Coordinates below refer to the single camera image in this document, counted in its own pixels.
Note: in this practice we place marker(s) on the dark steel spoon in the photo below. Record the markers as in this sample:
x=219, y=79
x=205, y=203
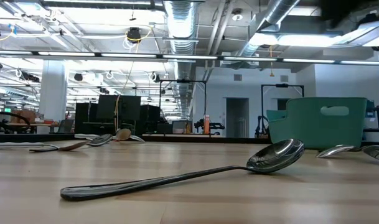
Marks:
x=74, y=145
x=276, y=157
x=102, y=140
x=377, y=153

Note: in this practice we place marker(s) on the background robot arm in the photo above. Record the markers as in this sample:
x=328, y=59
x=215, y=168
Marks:
x=214, y=126
x=260, y=130

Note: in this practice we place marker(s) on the orange bottle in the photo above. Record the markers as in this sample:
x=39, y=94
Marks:
x=206, y=126

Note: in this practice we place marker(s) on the grey door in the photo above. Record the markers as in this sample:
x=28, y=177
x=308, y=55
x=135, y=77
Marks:
x=237, y=115

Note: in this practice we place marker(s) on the black cabinet row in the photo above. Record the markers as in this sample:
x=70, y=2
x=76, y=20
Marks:
x=114, y=109

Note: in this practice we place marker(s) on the LED light bar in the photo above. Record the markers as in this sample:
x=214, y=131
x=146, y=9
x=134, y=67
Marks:
x=130, y=55

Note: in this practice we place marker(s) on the black ceiling device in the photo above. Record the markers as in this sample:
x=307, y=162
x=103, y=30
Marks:
x=134, y=35

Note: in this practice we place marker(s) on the grey chair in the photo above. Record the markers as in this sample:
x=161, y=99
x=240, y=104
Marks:
x=66, y=127

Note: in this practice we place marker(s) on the teal plastic bin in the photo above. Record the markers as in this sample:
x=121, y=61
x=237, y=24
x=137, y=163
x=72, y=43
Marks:
x=316, y=130

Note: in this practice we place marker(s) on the white column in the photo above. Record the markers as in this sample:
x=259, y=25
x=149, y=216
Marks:
x=52, y=102

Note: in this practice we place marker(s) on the wooden desk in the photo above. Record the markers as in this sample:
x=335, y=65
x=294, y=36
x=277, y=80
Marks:
x=43, y=124

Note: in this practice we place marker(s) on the cardboard box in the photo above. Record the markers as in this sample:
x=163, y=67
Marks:
x=24, y=115

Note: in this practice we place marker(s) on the green exit sign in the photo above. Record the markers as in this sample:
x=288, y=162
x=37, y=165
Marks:
x=7, y=109

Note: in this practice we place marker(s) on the black frame stand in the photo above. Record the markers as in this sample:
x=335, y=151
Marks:
x=183, y=81
x=282, y=85

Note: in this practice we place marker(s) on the silver ventilation duct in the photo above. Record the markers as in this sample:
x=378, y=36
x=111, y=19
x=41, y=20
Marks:
x=276, y=12
x=180, y=25

